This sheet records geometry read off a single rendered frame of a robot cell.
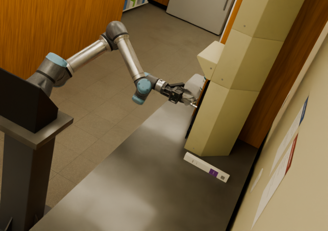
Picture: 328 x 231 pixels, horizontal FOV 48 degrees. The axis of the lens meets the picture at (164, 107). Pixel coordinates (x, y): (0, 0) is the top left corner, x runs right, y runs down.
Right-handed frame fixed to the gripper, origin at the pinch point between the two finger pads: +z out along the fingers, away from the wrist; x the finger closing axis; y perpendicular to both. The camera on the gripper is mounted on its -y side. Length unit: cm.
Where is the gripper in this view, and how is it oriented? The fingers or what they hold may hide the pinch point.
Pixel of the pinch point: (195, 100)
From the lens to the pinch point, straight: 216.2
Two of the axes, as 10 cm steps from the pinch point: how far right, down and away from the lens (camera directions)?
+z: 8.7, 4.4, -2.2
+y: -4.1, 3.9, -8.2
